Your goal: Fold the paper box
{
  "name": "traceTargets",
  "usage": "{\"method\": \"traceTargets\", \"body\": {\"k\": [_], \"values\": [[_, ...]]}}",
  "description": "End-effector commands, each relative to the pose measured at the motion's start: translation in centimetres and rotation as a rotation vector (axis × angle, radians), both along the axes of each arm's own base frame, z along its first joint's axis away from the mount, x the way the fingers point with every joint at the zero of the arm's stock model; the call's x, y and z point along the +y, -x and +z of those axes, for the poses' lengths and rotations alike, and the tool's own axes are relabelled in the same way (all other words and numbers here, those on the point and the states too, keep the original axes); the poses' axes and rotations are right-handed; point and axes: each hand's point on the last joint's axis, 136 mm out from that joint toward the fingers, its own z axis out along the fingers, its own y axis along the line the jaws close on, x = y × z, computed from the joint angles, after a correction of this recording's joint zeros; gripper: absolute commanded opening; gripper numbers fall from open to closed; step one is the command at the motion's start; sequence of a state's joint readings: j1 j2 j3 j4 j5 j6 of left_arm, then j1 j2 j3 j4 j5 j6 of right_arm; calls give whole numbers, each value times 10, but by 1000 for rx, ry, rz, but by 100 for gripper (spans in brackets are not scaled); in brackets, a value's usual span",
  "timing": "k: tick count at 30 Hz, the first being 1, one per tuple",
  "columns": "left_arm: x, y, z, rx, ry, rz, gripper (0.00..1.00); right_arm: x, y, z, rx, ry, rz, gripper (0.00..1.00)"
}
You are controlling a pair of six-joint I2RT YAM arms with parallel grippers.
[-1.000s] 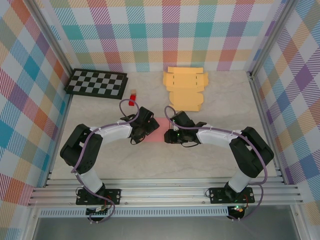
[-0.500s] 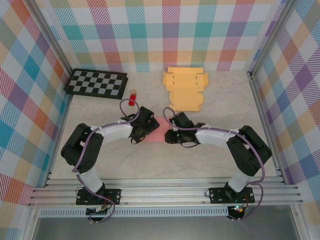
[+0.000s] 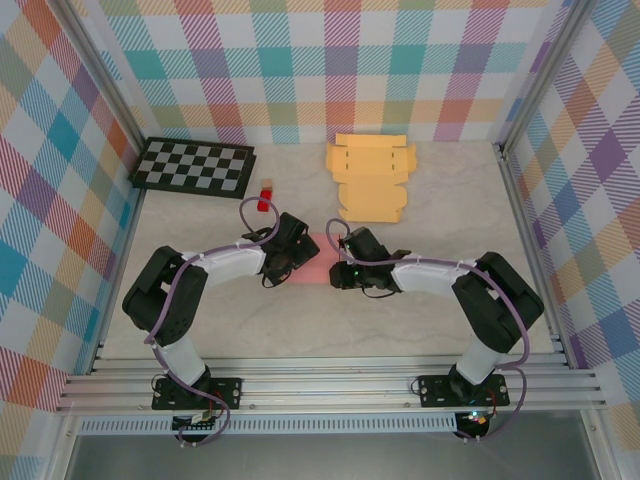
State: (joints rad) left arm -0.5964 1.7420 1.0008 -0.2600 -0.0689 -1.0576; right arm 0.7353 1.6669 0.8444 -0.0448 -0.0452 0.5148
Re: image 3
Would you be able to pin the small tan wooden block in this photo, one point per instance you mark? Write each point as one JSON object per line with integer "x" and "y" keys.
{"x": 267, "y": 183}

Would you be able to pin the pink paper box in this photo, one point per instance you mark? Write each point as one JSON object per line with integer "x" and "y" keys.
{"x": 320, "y": 265}

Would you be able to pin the black grey checkerboard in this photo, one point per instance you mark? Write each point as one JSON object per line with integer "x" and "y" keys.
{"x": 192, "y": 167}

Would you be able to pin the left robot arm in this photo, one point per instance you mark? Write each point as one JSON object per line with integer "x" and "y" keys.
{"x": 160, "y": 300}

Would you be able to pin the red block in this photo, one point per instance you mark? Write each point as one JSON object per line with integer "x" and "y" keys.
{"x": 265, "y": 205}

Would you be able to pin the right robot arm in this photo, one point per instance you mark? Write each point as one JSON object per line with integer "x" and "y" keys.
{"x": 500, "y": 310}

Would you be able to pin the aluminium rail frame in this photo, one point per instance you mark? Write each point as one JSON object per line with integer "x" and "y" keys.
{"x": 325, "y": 385}

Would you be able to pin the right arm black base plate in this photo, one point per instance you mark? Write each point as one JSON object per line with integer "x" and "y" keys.
{"x": 435, "y": 392}

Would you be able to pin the yellow paper box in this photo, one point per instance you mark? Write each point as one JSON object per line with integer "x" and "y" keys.
{"x": 370, "y": 160}

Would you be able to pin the aluminium side rail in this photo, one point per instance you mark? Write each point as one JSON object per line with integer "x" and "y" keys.
{"x": 517, "y": 200}

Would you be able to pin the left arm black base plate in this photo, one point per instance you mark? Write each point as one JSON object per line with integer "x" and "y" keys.
{"x": 225, "y": 392}

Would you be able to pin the aluminium corner post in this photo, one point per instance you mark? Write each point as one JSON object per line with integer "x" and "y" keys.
{"x": 542, "y": 75}
{"x": 107, "y": 82}

